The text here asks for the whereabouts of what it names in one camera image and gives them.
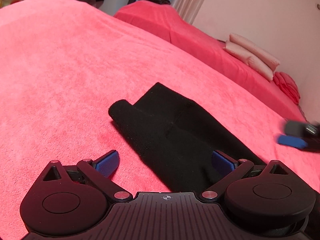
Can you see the near pink bed blanket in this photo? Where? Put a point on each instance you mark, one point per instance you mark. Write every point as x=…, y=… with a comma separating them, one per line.
x=64, y=63

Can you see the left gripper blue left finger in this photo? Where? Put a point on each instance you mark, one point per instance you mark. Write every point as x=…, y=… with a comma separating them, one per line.
x=107, y=164

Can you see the folded red blanket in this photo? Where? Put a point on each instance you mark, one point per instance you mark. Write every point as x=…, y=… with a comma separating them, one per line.
x=287, y=85

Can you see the black knit pants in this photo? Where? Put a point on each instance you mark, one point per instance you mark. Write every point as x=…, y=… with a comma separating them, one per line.
x=175, y=137

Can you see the upper pink pillow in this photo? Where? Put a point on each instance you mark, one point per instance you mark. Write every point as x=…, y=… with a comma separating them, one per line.
x=262, y=54

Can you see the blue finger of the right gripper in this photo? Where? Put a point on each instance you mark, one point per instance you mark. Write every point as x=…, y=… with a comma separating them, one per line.
x=291, y=141

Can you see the pink pillow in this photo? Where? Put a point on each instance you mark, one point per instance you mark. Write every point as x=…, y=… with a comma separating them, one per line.
x=262, y=54
x=249, y=59

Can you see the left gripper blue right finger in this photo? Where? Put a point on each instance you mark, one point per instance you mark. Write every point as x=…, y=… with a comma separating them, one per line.
x=223, y=163

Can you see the lower pink pillow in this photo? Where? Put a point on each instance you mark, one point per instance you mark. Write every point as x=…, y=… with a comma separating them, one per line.
x=249, y=59

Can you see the far pink bed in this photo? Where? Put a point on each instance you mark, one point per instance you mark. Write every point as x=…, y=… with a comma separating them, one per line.
x=164, y=22

